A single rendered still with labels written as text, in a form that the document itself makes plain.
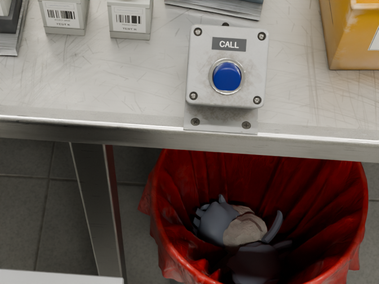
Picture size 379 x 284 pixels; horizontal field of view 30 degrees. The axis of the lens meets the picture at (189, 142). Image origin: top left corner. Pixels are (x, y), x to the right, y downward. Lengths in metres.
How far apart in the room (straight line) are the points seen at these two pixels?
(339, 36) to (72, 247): 1.00
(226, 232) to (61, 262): 0.40
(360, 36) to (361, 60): 0.04
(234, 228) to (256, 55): 0.74
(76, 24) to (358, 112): 0.29
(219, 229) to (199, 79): 0.73
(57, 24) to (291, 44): 0.23
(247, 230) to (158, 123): 0.68
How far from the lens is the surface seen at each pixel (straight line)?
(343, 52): 0.70
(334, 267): 1.10
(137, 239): 1.55
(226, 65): 0.61
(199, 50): 0.62
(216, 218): 1.33
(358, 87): 0.71
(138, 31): 0.71
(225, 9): 0.73
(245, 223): 1.33
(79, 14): 0.70
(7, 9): 0.70
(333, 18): 0.70
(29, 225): 1.59
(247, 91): 0.62
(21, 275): 0.53
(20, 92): 0.69
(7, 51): 0.71
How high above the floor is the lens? 1.45
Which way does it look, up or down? 62 degrees down
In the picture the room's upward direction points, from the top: 5 degrees clockwise
